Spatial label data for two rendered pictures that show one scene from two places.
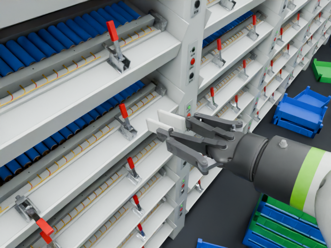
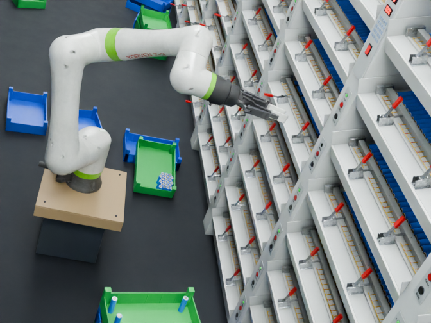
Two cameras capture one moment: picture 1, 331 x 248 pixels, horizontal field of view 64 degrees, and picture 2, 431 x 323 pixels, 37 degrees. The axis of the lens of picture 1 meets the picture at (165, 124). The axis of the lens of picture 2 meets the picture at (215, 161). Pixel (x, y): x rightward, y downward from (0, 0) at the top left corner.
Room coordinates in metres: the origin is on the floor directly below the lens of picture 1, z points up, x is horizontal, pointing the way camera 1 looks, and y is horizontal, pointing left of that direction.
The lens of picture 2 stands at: (1.32, -1.74, 2.00)
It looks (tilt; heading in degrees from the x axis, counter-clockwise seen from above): 33 degrees down; 122
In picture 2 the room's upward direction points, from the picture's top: 21 degrees clockwise
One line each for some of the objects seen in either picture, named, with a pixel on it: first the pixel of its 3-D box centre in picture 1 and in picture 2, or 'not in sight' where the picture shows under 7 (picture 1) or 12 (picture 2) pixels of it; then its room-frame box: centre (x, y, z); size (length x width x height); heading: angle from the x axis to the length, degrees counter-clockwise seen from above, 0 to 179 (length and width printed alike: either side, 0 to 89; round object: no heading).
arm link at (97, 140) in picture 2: not in sight; (89, 152); (-0.16, -0.27, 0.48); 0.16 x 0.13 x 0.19; 99
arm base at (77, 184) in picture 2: not in sight; (71, 172); (-0.21, -0.30, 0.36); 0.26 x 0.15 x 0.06; 38
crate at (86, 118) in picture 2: not in sight; (83, 127); (-0.79, 0.26, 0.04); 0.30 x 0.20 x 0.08; 154
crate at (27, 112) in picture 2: not in sight; (27, 110); (-1.02, 0.07, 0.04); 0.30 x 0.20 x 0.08; 147
